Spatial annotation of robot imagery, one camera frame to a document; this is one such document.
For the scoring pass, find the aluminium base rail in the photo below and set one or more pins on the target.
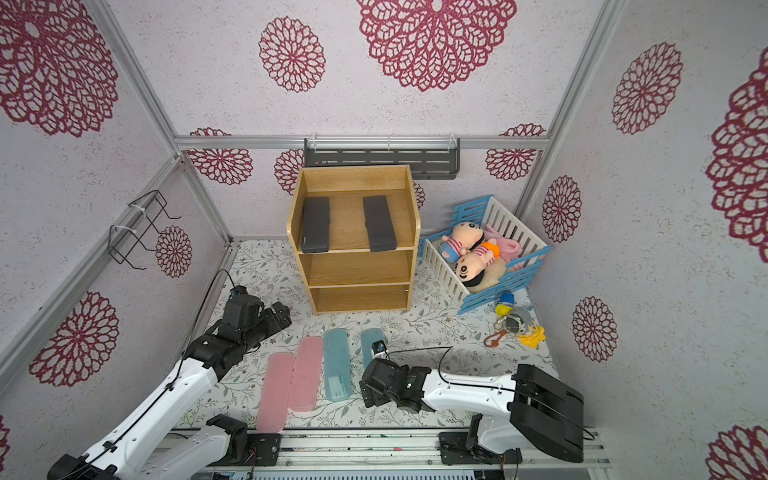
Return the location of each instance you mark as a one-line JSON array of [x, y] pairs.
[[400, 453]]

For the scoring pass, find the blue white toy crib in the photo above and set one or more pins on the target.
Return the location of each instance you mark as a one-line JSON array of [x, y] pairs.
[[500, 276]]

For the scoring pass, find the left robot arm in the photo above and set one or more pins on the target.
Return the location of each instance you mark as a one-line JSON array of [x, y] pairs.
[[126, 452]]

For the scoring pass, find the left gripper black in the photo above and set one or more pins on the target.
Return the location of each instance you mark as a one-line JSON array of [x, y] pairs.
[[273, 323]]

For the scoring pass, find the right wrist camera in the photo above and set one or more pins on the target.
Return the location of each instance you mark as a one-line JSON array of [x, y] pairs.
[[379, 349]]

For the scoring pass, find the plush doll orange black hair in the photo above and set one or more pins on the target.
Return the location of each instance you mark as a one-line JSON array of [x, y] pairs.
[[470, 268]]

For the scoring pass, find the pile of small toys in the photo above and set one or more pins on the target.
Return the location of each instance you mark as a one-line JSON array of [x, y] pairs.
[[514, 322]]

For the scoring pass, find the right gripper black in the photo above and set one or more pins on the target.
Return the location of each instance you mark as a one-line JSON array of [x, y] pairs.
[[372, 381]]

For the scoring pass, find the plush doll blue striped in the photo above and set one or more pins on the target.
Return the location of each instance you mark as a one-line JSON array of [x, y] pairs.
[[464, 237]]

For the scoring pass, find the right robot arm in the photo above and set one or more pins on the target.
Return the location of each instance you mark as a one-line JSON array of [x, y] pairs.
[[548, 413]]

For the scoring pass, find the black pencil case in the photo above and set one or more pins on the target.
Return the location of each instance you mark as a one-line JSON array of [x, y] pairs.
[[315, 230], [379, 225]]

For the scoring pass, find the teal pencil case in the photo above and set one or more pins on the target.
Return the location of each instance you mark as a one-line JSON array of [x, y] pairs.
[[337, 371], [368, 338]]

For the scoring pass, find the pink pencil case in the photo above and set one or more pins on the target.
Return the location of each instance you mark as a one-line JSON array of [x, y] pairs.
[[306, 375], [273, 407]]

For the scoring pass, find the wooden three-tier shelf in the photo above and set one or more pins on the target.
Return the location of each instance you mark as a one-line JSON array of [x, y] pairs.
[[349, 276]]

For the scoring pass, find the grey metal wall shelf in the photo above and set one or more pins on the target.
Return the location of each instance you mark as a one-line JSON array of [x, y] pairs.
[[434, 163]]

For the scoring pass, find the pink plush rabbit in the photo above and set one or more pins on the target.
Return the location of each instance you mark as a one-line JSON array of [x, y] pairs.
[[510, 250]]

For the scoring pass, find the black wire wall rack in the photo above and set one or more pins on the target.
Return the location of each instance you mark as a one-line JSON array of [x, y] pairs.
[[124, 239]]

